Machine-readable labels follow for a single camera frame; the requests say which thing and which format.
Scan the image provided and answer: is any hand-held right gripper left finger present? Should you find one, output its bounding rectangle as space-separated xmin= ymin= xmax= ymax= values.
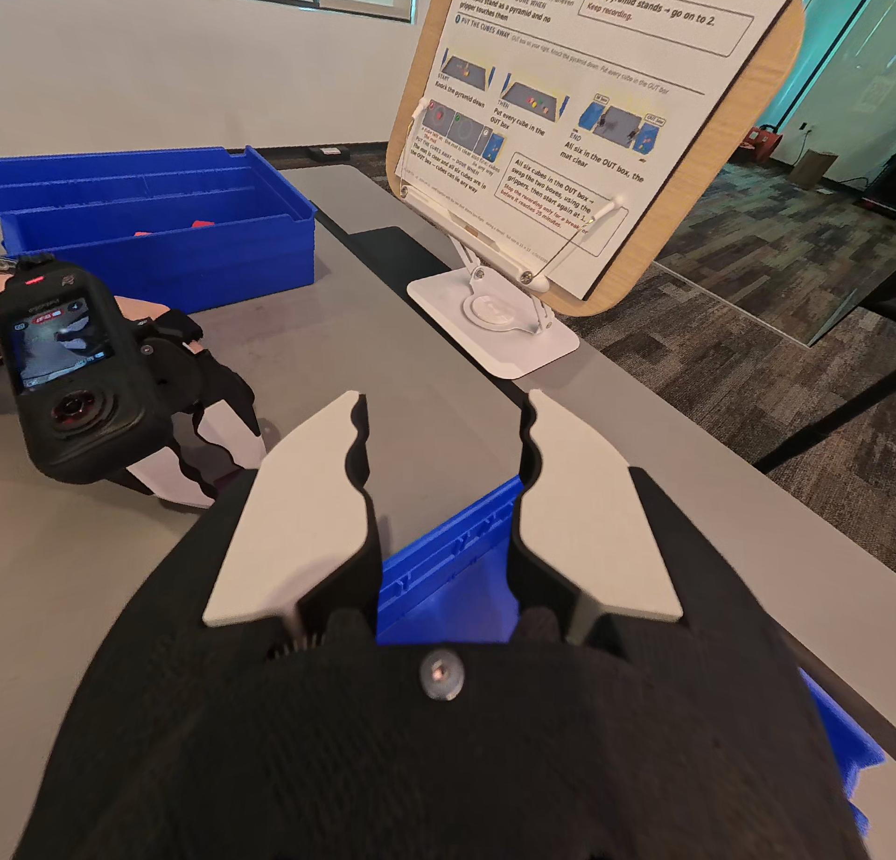
xmin=202 ymin=390 xmax=382 ymax=647

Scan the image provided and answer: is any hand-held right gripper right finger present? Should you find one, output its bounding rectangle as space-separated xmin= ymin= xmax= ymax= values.
xmin=510 ymin=388 xmax=683 ymax=647

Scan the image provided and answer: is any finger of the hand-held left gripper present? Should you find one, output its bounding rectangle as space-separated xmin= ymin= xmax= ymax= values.
xmin=190 ymin=399 xmax=268 ymax=470
xmin=128 ymin=446 xmax=219 ymax=511

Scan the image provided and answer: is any blue plastic bin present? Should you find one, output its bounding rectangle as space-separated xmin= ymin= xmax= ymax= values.
xmin=0 ymin=146 xmax=317 ymax=315
xmin=377 ymin=475 xmax=886 ymax=840

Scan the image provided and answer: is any person's left hand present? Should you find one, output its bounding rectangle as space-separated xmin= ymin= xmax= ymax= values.
xmin=112 ymin=294 xmax=176 ymax=325

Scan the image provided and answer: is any black stand foot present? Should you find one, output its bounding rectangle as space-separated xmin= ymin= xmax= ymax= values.
xmin=752 ymin=377 xmax=896 ymax=476

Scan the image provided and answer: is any glass panel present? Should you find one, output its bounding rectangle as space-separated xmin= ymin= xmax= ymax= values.
xmin=654 ymin=0 xmax=896 ymax=349

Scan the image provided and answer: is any wooden display board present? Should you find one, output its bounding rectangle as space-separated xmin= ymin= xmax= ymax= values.
xmin=386 ymin=0 xmax=807 ymax=318

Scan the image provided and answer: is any brown cardboard box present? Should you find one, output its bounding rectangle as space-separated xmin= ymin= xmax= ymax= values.
xmin=797 ymin=149 xmax=840 ymax=190

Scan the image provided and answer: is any printed instruction sheet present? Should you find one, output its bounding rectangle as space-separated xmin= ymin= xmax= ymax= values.
xmin=395 ymin=0 xmax=820 ymax=301

